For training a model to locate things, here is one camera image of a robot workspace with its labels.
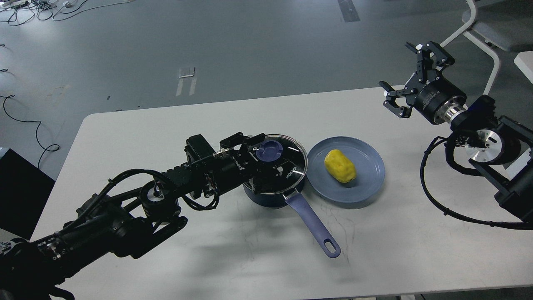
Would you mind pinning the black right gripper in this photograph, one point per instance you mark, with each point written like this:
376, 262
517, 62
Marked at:
439, 100

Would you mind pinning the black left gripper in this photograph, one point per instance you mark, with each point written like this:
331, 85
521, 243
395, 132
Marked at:
261, 166

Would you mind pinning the glass lid blue knob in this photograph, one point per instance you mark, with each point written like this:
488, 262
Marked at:
286, 161

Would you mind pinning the yellow peeled potato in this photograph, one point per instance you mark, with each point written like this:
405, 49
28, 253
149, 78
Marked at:
339, 166

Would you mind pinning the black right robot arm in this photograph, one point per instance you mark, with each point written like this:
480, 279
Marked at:
479, 139

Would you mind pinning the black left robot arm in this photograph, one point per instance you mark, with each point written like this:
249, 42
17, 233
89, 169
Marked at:
136, 211

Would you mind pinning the blue round plate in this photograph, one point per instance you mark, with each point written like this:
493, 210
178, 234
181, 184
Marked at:
358, 193

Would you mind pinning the white table corner right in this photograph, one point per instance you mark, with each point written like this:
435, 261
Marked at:
524, 61

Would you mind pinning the black box at left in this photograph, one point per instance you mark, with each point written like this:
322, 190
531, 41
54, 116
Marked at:
24, 191

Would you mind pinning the blue pot with handle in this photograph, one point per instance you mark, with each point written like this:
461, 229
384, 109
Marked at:
298, 203

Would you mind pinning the white frame grey chair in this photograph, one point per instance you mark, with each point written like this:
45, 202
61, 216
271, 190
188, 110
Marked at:
507, 24

